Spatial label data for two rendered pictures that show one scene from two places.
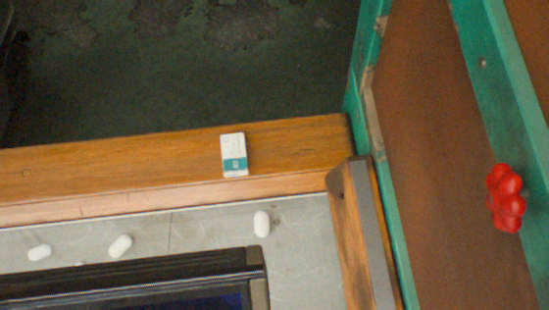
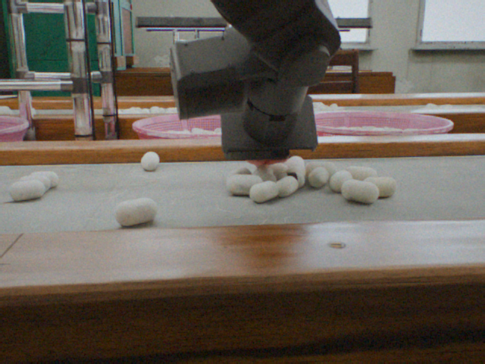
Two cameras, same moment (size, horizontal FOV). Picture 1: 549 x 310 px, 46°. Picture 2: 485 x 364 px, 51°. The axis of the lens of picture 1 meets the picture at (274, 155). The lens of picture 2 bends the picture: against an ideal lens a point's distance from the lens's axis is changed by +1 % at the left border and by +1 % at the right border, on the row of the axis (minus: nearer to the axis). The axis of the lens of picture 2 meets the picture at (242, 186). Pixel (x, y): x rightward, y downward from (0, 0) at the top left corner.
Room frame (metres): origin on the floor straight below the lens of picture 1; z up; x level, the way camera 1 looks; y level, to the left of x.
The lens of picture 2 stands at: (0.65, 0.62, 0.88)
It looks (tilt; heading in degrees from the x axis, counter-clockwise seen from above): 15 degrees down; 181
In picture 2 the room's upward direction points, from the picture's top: straight up
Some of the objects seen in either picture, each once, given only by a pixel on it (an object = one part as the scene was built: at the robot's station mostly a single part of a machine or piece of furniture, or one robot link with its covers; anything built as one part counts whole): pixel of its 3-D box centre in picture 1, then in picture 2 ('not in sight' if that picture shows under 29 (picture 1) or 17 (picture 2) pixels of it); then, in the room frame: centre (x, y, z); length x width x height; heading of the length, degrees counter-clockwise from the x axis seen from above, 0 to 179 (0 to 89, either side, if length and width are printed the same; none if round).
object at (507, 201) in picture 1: (509, 198); not in sight; (0.15, -0.14, 1.24); 0.04 x 0.02 x 0.04; 7
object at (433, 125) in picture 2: not in sight; (369, 145); (-0.24, 0.83, 0.72); 0.27 x 0.27 x 0.10
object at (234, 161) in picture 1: (233, 154); not in sight; (0.41, 0.06, 0.78); 0.06 x 0.04 x 0.02; 7
